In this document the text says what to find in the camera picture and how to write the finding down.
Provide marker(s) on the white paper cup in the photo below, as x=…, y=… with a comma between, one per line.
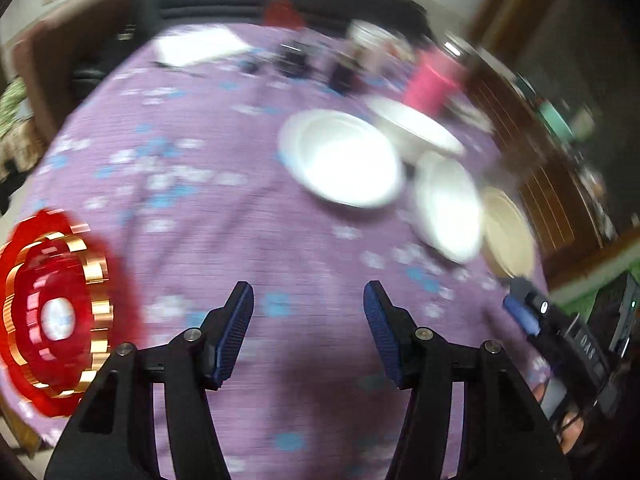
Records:
x=370, y=40

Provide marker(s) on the red and gold tray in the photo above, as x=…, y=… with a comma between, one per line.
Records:
x=30, y=270

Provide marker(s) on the cream plate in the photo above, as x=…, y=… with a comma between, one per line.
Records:
x=507, y=235

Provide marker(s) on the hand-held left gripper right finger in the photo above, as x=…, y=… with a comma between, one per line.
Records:
x=382, y=335

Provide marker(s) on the dark glass jar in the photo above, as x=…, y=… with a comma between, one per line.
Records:
x=344, y=72

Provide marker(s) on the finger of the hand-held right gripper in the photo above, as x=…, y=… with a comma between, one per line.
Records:
x=522, y=312

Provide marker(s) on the black leather sofa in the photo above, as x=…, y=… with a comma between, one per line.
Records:
x=225, y=0

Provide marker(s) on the person's right hand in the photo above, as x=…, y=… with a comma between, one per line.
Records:
x=572, y=427

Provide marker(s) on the large white bowl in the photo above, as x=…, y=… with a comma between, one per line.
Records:
x=345, y=160

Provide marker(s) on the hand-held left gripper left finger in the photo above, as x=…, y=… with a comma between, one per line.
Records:
x=234, y=332

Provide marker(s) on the white notebook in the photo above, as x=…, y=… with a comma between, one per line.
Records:
x=200, y=45

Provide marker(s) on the red bag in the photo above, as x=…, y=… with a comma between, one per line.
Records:
x=282, y=12

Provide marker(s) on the green patterned cloth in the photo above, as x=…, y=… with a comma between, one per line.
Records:
x=12, y=110

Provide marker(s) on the small white bowl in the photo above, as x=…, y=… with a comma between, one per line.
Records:
x=447, y=205

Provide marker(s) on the purple floral tablecloth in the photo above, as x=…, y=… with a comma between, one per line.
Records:
x=200, y=240

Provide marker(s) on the brown armchair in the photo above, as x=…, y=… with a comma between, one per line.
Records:
x=55, y=55

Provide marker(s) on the teal container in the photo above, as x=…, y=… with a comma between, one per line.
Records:
x=556, y=116

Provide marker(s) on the brown wooden furniture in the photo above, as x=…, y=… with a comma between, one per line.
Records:
x=540, y=170

